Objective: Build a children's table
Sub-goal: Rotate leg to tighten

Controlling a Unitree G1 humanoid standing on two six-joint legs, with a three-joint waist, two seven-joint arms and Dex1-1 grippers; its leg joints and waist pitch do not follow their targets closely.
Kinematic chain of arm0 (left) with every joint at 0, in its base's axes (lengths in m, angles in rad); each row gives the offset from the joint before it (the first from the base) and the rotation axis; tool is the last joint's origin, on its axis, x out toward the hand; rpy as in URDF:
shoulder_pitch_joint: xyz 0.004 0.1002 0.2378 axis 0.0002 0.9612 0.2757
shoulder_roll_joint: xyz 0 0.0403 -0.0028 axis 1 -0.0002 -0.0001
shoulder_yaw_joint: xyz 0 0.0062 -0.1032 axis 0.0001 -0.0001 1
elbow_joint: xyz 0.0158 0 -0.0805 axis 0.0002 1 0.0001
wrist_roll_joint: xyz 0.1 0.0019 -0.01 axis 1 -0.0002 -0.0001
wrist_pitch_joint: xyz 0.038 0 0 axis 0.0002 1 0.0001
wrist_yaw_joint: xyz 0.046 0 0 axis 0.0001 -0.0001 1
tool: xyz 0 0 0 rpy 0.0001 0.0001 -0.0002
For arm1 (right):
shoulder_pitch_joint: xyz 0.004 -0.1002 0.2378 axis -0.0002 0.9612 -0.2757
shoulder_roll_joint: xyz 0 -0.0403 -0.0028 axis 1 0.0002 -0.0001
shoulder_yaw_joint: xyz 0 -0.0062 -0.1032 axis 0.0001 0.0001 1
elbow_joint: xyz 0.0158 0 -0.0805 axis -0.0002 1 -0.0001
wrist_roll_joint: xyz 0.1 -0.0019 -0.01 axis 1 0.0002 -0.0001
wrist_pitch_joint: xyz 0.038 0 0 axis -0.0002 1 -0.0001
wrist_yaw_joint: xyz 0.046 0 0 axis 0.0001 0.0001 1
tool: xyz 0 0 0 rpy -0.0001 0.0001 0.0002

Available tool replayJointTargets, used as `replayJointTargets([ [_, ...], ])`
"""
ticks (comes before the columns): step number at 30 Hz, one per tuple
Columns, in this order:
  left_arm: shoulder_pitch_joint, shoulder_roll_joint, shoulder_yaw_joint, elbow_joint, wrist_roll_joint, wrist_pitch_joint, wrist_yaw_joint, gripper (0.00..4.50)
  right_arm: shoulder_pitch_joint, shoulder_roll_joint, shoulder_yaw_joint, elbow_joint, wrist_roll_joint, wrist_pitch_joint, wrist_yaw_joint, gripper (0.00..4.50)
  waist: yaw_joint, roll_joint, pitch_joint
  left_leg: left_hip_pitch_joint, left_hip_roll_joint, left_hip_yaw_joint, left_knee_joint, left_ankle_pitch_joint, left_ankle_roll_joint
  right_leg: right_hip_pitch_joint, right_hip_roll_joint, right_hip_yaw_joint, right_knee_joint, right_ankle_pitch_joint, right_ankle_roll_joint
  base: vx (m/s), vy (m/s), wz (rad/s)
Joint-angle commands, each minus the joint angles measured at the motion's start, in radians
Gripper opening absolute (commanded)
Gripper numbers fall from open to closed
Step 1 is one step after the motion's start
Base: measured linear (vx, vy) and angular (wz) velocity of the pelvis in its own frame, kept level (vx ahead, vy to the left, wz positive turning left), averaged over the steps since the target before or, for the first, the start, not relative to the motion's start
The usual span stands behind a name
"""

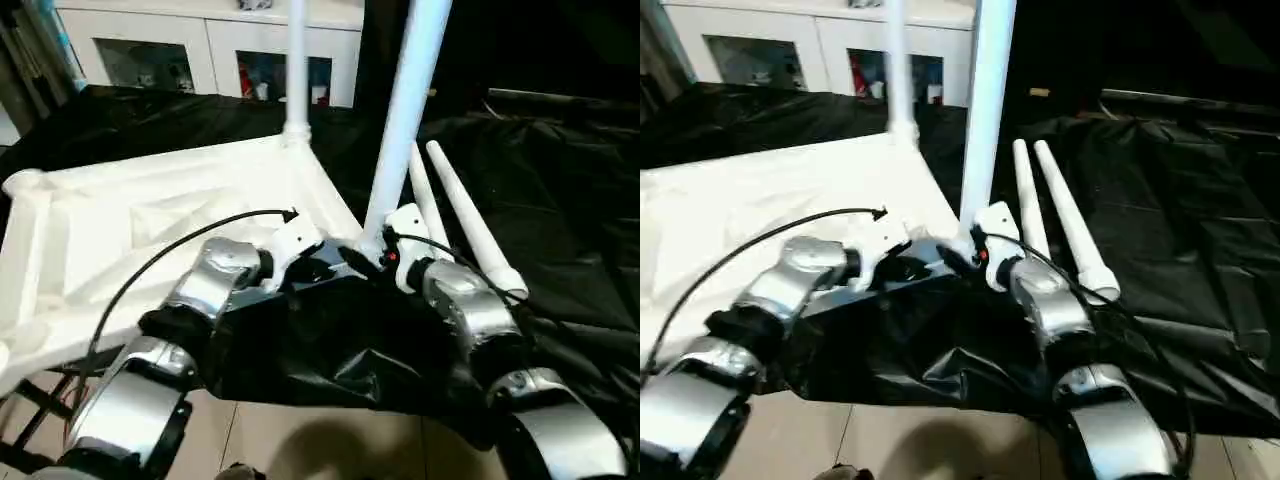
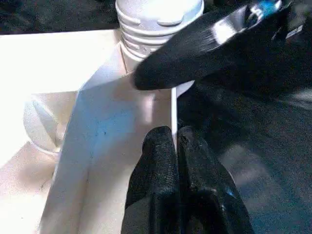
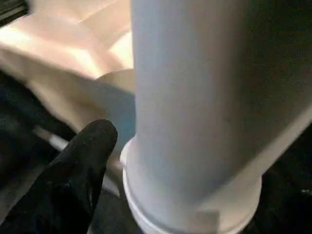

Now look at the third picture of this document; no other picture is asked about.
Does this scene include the white plastic table leg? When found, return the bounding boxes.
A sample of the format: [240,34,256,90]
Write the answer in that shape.
[119,0,312,234]

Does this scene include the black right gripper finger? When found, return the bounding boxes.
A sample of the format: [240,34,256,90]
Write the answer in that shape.
[0,119,119,234]

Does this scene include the black plastic mat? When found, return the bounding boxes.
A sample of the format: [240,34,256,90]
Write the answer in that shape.
[0,68,312,234]

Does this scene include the white plastic table top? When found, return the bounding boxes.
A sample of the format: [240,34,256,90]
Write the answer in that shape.
[0,0,138,147]

